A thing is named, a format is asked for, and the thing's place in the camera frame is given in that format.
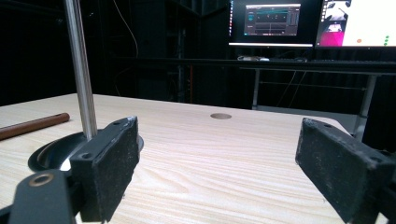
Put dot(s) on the round metal stand base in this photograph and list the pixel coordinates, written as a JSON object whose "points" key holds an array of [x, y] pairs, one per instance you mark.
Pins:
{"points": [[51, 154]]}

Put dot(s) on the brown wooden stick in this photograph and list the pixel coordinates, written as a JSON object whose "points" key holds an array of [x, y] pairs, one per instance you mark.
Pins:
{"points": [[31, 125]]}

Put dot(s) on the dark desk with metal legs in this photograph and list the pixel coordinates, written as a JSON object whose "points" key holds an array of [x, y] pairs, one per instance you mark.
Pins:
{"points": [[311, 67]]}

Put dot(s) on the white screen computer monitor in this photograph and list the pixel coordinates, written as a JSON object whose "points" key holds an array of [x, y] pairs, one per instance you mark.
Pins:
{"points": [[358, 22]]}

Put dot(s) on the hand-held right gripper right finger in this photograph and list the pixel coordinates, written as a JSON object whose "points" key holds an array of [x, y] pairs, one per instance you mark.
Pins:
{"points": [[342, 174]]}

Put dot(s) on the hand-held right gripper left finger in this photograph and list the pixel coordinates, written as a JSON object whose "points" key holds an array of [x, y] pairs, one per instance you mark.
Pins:
{"points": [[106, 174]]}

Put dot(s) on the metal stand pole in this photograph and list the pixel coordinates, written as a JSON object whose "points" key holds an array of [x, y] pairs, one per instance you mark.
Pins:
{"points": [[81, 71]]}

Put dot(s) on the dark screen computer monitor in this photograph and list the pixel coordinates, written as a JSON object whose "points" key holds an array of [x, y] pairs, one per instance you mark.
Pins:
{"points": [[271, 22]]}

